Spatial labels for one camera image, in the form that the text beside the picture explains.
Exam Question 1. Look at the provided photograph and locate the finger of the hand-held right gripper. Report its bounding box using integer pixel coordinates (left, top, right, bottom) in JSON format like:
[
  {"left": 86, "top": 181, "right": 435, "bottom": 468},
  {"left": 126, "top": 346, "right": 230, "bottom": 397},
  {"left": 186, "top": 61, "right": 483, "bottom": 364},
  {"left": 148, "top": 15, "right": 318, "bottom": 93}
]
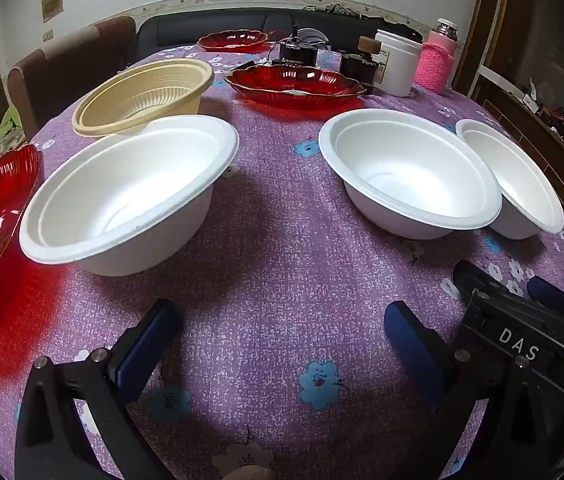
[
  {"left": 452, "top": 260, "right": 495, "bottom": 301},
  {"left": 527, "top": 276, "right": 564, "bottom": 317}
]

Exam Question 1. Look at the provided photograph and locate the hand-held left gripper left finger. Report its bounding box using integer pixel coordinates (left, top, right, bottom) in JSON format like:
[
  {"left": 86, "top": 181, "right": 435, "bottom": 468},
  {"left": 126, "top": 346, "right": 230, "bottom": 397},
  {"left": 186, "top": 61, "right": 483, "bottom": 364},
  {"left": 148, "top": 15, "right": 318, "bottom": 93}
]
[{"left": 14, "top": 299, "right": 183, "bottom": 480}]

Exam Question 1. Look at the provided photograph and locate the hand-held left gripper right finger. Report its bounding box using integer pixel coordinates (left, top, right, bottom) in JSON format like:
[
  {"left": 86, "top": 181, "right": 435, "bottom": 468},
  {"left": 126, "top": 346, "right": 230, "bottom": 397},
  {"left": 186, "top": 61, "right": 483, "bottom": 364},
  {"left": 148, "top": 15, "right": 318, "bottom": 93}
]
[{"left": 384, "top": 301, "right": 553, "bottom": 480}]

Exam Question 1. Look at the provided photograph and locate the large white foam bowl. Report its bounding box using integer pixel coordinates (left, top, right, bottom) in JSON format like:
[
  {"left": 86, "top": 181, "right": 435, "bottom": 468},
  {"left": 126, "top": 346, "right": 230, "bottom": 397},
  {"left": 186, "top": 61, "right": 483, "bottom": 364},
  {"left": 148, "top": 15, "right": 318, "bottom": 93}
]
[
  {"left": 19, "top": 115, "right": 240, "bottom": 277},
  {"left": 318, "top": 108, "right": 504, "bottom": 241}
]

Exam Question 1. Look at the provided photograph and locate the gold-rimmed red plate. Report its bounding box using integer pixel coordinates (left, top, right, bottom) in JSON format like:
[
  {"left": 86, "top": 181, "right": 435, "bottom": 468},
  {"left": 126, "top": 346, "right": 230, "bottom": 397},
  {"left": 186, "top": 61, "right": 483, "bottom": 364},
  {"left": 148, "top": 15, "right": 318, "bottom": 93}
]
[{"left": 224, "top": 65, "right": 367, "bottom": 109}]

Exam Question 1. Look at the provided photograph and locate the small white foam bowl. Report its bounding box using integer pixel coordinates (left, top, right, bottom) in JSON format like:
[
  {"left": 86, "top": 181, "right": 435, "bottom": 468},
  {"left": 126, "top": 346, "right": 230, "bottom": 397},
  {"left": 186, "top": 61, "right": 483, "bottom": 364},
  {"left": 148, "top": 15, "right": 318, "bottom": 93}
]
[{"left": 455, "top": 119, "right": 564, "bottom": 241}]

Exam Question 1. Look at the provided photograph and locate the wooden side cabinet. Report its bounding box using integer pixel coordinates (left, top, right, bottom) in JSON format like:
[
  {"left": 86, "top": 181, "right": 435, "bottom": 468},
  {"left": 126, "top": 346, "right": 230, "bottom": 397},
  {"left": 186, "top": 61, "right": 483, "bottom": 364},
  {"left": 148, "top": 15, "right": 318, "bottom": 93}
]
[{"left": 482, "top": 67, "right": 564, "bottom": 261}]

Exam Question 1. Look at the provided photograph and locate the purple floral tablecloth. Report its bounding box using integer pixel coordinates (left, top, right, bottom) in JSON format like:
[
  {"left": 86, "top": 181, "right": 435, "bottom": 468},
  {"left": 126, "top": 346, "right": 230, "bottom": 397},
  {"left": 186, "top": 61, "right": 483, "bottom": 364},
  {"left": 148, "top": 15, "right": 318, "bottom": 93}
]
[{"left": 0, "top": 42, "right": 564, "bottom": 480}]

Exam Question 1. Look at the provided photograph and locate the pink knit-sleeved bottle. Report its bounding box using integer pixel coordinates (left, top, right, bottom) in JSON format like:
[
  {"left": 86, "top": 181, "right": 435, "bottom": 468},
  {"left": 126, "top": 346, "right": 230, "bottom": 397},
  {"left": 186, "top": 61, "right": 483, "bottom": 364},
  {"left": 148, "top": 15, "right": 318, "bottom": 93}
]
[{"left": 414, "top": 18, "right": 459, "bottom": 95}]

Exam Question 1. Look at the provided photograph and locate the white plastic container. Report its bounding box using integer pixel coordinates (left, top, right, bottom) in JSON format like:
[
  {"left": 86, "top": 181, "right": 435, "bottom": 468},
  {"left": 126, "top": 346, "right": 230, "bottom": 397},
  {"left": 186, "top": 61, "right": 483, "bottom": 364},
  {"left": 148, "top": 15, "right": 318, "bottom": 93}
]
[{"left": 375, "top": 29, "right": 423, "bottom": 98}]

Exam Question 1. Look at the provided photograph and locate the black power adapter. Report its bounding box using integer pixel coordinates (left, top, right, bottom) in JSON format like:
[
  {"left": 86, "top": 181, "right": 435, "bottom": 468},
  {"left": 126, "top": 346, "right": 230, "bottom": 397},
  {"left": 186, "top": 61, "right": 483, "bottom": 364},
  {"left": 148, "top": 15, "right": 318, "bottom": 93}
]
[
  {"left": 339, "top": 52, "right": 377, "bottom": 93},
  {"left": 279, "top": 40, "right": 320, "bottom": 67}
]

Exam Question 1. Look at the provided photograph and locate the beige plastic bowl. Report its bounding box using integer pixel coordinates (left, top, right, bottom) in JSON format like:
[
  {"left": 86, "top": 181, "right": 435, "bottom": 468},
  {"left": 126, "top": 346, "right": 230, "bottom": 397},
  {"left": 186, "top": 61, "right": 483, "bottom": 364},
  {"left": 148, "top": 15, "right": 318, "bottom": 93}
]
[{"left": 72, "top": 58, "right": 214, "bottom": 138}]

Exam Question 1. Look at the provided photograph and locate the green cloth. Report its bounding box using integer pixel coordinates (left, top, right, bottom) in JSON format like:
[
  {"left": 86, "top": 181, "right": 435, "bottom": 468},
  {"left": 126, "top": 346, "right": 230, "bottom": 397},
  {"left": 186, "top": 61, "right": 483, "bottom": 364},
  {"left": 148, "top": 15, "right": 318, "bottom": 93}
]
[{"left": 0, "top": 105, "right": 22, "bottom": 141}]

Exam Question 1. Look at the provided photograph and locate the white round dish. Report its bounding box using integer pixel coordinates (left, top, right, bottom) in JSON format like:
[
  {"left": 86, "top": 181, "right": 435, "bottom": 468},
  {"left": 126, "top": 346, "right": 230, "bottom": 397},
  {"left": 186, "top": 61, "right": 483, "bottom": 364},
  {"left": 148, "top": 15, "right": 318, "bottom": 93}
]
[{"left": 296, "top": 27, "right": 331, "bottom": 52}]

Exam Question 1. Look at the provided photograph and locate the brown armchair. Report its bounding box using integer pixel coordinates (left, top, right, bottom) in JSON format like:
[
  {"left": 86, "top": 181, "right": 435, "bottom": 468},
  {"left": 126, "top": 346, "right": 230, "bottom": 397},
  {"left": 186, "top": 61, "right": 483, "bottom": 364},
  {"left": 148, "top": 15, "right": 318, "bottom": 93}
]
[{"left": 8, "top": 16, "right": 136, "bottom": 141}]

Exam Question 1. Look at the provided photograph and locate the small red scalloped plate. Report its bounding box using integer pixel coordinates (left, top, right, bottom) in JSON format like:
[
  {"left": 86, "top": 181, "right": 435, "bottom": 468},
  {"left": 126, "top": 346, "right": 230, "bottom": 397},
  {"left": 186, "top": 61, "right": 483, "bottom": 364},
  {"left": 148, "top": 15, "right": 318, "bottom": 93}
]
[{"left": 197, "top": 30, "right": 269, "bottom": 53}]

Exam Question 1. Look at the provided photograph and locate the black leather sofa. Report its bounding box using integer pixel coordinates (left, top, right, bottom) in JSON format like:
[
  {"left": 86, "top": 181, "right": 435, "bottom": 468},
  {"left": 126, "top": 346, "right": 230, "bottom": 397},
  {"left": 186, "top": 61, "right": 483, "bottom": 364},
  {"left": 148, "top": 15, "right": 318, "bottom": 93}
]
[{"left": 134, "top": 8, "right": 423, "bottom": 61}]

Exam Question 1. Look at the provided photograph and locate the wooden door frame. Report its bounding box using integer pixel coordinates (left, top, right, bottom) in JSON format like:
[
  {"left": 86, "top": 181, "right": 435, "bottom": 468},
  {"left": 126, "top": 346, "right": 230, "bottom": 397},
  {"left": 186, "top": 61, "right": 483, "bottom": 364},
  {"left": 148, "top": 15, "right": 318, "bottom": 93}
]
[{"left": 454, "top": 0, "right": 513, "bottom": 101}]

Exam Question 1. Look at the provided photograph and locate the black cable bundle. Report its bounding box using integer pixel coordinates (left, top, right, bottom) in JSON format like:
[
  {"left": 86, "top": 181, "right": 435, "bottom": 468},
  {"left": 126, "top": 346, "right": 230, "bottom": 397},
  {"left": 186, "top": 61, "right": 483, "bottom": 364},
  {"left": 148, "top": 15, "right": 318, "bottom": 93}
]
[{"left": 304, "top": 4, "right": 415, "bottom": 28}]

